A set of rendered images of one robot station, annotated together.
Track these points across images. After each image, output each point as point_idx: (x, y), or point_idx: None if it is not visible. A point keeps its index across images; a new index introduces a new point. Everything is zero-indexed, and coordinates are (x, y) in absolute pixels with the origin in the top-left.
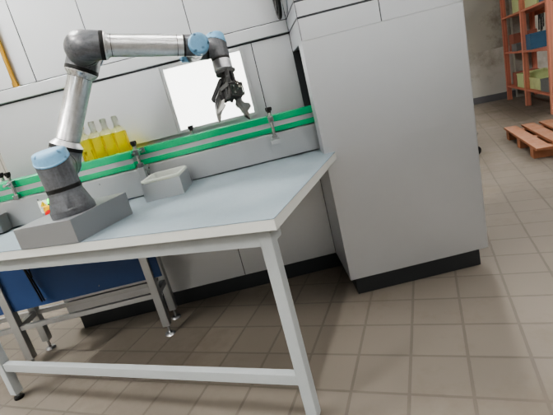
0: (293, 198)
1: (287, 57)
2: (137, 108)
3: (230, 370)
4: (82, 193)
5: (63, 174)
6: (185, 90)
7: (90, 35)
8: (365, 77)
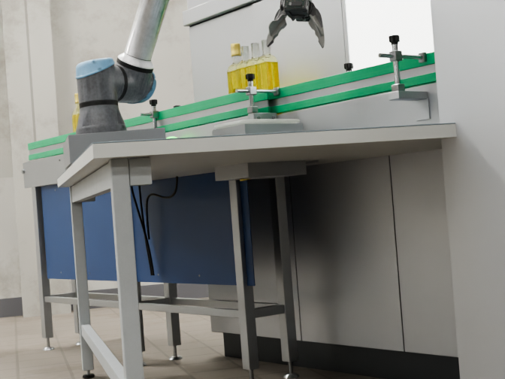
0: (176, 139)
1: None
2: (309, 33)
3: (119, 372)
4: (104, 113)
5: (90, 88)
6: (364, 9)
7: None
8: None
